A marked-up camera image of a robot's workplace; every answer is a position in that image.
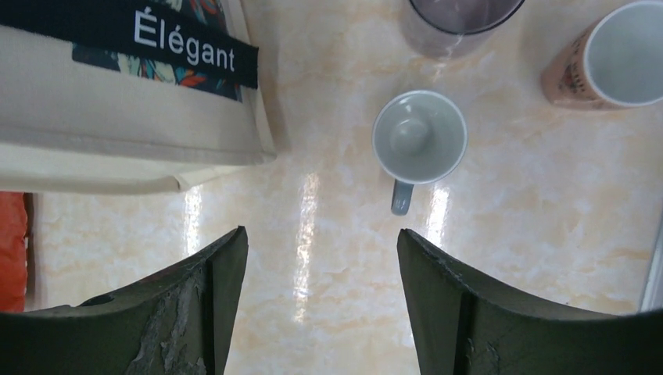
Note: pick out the cassava chips bag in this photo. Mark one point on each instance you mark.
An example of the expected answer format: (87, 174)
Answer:
(14, 226)

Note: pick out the salmon pink mug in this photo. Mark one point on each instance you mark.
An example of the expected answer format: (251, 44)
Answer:
(615, 63)

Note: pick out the lilac mug black handle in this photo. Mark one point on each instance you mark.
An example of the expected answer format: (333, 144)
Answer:
(449, 29)

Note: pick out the beige canvas tote bag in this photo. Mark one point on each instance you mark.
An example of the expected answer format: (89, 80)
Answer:
(128, 97)

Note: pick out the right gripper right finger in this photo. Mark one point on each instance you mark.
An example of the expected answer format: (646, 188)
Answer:
(466, 322)

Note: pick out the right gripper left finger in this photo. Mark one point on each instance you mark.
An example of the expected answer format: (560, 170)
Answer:
(178, 320)

